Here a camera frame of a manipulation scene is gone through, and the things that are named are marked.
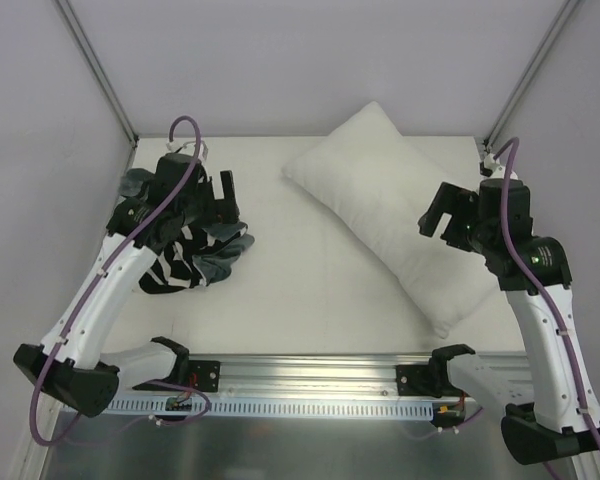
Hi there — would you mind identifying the grey zebra plush pillowcase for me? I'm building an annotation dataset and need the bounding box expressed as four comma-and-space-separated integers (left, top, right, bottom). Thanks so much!
118, 167, 257, 296

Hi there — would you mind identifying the white pillow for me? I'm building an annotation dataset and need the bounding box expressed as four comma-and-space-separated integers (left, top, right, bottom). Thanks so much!
282, 102, 496, 338

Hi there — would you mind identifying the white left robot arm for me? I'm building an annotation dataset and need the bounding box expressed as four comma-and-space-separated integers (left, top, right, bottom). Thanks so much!
14, 153, 239, 418

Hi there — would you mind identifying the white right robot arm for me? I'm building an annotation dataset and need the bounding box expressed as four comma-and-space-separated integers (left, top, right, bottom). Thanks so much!
415, 179, 600, 465

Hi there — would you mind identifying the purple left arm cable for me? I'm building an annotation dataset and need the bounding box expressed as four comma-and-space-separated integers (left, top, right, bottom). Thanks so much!
29, 115, 212, 446

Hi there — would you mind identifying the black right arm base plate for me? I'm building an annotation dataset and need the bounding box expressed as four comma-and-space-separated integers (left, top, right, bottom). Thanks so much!
395, 364, 445, 398

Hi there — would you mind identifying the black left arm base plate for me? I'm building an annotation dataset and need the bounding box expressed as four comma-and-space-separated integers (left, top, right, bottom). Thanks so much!
181, 359, 221, 393

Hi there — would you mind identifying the aluminium mounting rail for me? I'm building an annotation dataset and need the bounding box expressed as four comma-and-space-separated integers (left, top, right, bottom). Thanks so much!
99, 353, 536, 399

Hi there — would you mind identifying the left aluminium frame post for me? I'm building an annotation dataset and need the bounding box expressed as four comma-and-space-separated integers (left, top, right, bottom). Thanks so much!
52, 0, 139, 148

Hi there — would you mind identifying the aluminium frame post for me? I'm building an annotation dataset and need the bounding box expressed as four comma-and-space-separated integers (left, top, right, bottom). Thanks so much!
482, 0, 584, 152
52, 0, 139, 148

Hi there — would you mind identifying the right aluminium frame post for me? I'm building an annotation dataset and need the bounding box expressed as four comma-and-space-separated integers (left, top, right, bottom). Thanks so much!
482, 0, 584, 152

